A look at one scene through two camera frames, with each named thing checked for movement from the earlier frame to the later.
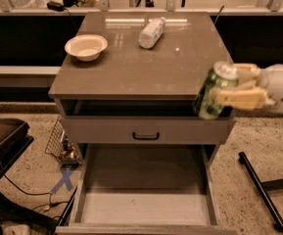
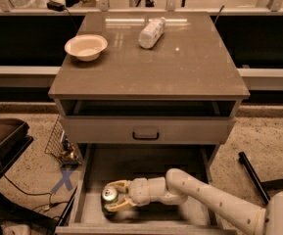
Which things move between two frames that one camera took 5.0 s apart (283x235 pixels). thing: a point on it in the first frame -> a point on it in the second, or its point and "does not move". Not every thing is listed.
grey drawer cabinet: [131, 79] does not move
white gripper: [282, 86] -> [138, 191]
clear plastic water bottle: [152, 33] does not move
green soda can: [221, 74] -> [110, 196]
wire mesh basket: [61, 147] does not move
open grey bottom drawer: [145, 189] does not move
